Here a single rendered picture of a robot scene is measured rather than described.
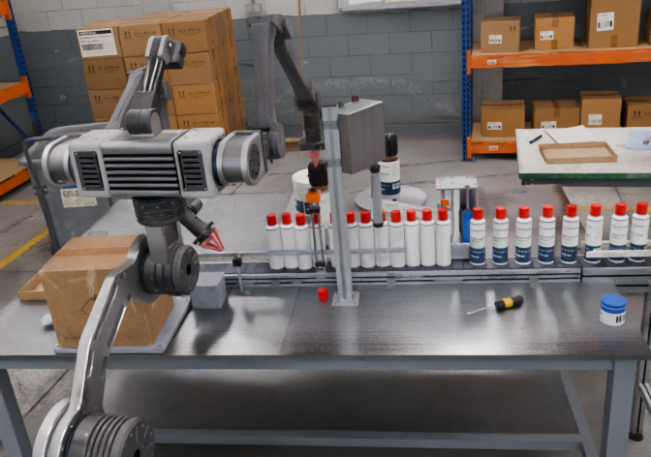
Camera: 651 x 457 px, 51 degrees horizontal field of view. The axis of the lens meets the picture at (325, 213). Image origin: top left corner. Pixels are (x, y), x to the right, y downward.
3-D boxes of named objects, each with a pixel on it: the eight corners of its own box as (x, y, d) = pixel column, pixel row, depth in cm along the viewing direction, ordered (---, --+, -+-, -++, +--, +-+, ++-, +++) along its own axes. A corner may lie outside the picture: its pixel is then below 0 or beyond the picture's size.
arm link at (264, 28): (240, 5, 195) (273, 0, 193) (258, 22, 208) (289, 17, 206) (243, 159, 191) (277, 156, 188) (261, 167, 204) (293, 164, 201)
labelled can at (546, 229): (551, 258, 233) (554, 202, 225) (554, 265, 228) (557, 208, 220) (536, 258, 234) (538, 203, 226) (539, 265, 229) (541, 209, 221)
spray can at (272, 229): (285, 263, 246) (279, 211, 238) (283, 270, 241) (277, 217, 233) (271, 263, 247) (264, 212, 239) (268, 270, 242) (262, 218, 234)
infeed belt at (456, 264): (575, 265, 235) (576, 256, 233) (580, 277, 227) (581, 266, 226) (121, 274, 258) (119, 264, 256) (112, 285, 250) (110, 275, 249)
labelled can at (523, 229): (529, 258, 234) (531, 203, 226) (531, 265, 229) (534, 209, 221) (513, 258, 235) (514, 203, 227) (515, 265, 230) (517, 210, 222)
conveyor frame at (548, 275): (574, 266, 236) (575, 254, 234) (581, 282, 226) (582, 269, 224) (123, 275, 260) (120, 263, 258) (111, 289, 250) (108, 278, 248)
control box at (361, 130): (387, 159, 218) (383, 101, 211) (353, 175, 207) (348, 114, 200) (361, 154, 225) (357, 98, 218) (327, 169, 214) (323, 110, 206)
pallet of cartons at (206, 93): (256, 155, 658) (236, 6, 604) (235, 186, 583) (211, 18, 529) (139, 160, 676) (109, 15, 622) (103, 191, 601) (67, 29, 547)
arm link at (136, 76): (126, 63, 232) (150, 55, 229) (146, 94, 241) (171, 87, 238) (82, 150, 202) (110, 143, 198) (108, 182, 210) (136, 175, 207)
